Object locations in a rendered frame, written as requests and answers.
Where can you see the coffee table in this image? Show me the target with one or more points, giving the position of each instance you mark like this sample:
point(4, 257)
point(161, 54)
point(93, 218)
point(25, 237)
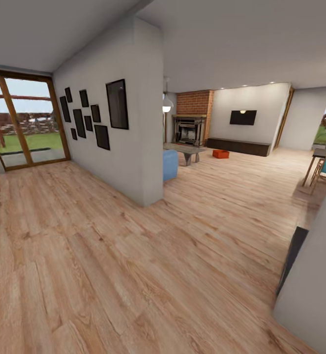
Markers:
point(187, 150)

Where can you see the cabinet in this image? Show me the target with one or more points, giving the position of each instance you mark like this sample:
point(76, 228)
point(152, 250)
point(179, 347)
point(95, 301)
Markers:
point(248, 147)

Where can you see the breakfast table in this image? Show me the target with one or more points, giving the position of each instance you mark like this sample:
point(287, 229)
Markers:
point(321, 153)

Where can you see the room light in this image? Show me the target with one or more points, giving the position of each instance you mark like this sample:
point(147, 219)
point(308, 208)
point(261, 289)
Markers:
point(166, 102)

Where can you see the stairs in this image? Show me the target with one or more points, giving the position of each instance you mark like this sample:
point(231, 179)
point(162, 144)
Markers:
point(308, 216)

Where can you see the storage box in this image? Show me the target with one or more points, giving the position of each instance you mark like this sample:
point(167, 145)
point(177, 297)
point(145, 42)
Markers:
point(220, 153)

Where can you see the sofa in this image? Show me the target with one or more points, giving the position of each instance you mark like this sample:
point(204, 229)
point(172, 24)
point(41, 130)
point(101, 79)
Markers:
point(170, 165)

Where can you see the wall mounted tv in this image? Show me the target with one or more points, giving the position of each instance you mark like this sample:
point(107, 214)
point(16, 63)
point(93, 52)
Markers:
point(243, 117)

